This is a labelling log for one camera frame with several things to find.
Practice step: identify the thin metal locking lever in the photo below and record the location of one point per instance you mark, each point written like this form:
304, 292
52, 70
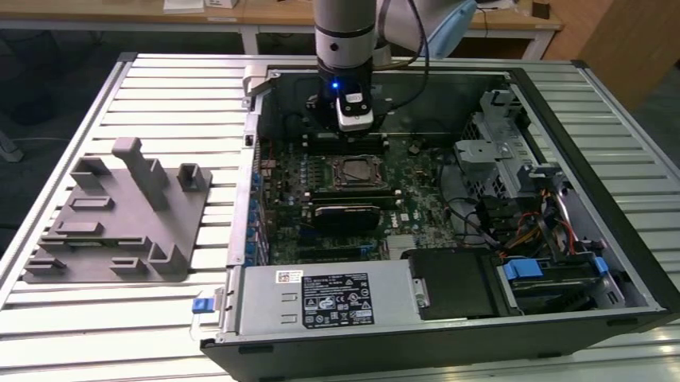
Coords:
360, 155

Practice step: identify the silver CPU chip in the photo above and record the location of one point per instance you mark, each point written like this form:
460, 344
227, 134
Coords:
356, 169

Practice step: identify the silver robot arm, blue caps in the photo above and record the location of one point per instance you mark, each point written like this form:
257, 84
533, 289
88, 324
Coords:
339, 16

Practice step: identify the CPU socket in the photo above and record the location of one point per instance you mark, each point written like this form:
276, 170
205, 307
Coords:
333, 172

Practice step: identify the black RAM slot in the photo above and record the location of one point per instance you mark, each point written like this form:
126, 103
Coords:
317, 140
328, 149

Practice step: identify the black graphics card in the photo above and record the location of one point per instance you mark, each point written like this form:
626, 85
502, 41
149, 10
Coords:
344, 218

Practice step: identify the green motherboard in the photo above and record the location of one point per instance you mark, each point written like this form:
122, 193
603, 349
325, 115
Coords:
430, 207

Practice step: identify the grey metal drive cage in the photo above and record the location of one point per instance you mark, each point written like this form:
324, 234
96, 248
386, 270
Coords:
478, 159

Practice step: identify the small white box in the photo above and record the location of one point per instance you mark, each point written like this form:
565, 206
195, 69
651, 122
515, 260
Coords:
220, 3

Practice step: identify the black expansion slot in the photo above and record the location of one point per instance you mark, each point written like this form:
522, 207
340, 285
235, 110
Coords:
328, 254

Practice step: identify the silver finned heat sink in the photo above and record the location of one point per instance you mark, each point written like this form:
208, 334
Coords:
400, 246

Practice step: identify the white paper sheet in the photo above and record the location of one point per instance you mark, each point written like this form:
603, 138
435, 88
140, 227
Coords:
183, 5

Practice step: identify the small black desk item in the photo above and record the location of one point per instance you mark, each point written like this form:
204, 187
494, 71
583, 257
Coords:
541, 10

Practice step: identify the silver power supply with label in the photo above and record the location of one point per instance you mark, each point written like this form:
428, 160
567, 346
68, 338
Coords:
265, 298

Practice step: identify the grey plastic parts rack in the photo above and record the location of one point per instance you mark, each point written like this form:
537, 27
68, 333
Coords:
132, 238

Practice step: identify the blue case latch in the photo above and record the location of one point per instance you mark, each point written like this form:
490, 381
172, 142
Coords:
201, 305

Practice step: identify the hard disk in blue carrier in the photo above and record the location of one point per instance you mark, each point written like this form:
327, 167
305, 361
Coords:
522, 270

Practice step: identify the wooden cabinet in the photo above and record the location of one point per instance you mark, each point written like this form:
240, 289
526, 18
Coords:
626, 47

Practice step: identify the grey furniture foot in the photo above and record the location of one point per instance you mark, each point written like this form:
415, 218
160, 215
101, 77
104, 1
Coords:
9, 151

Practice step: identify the black open PC case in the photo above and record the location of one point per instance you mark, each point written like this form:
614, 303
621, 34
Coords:
371, 358

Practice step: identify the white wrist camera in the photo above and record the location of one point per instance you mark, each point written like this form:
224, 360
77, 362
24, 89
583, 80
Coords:
354, 115

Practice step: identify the wooden desk with white frame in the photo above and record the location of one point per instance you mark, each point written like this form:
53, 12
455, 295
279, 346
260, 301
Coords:
185, 15

